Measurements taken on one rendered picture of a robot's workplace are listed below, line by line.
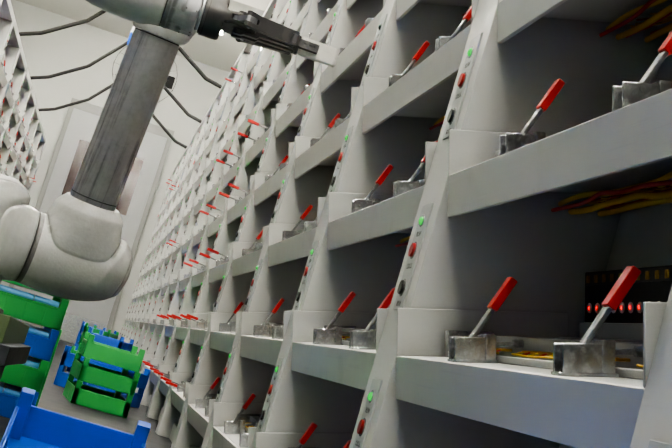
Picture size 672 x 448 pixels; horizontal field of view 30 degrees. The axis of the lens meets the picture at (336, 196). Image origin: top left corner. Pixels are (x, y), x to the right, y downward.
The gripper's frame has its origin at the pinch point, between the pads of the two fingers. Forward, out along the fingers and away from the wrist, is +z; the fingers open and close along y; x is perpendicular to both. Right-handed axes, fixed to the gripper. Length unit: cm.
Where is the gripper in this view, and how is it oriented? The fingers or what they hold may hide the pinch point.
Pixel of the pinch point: (317, 51)
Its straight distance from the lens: 211.8
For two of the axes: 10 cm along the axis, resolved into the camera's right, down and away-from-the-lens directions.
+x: 2.9, -9.5, 1.5
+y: 1.9, -0.9, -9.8
